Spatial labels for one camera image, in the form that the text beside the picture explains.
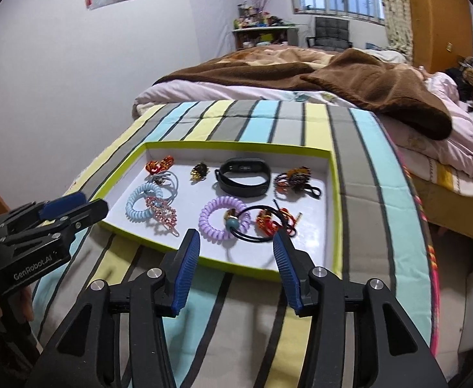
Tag brown beaded hair tie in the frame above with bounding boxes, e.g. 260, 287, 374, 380
273, 165, 322, 201

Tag cluttered grey desk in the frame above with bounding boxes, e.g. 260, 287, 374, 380
232, 26, 299, 50

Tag grey-white elastic hair ties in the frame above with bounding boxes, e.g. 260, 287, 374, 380
149, 170, 180, 207

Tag person's left hand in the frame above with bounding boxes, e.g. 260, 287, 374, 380
0, 286, 34, 322

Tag orange beaded hair tie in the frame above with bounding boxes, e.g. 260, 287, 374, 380
144, 155, 176, 177

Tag red braided cord bracelet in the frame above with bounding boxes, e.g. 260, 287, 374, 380
254, 206, 303, 238

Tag orange wooden wardrobe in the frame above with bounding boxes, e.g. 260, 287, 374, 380
410, 0, 473, 73

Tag black office chair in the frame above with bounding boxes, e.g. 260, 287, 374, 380
306, 17, 353, 53

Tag small gold black brooch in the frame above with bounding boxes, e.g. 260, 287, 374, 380
190, 162, 209, 182

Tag purple spiral hair tie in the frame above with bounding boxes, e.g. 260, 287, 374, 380
198, 195, 252, 242

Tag brown fleece blanket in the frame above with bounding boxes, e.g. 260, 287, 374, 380
157, 45, 453, 140

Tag lime green shallow tray box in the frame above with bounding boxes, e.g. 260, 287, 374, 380
95, 141, 341, 280

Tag striped quilt cover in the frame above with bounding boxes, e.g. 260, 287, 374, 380
33, 100, 439, 387

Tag floral patterned curtain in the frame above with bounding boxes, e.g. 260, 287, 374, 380
382, 0, 414, 61

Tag black fitness band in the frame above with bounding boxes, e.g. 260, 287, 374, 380
215, 157, 271, 198

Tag light blue spiral hair tie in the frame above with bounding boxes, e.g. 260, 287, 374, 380
124, 181, 166, 223

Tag black elastic with teal bead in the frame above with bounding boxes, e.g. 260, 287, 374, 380
224, 201, 302, 243

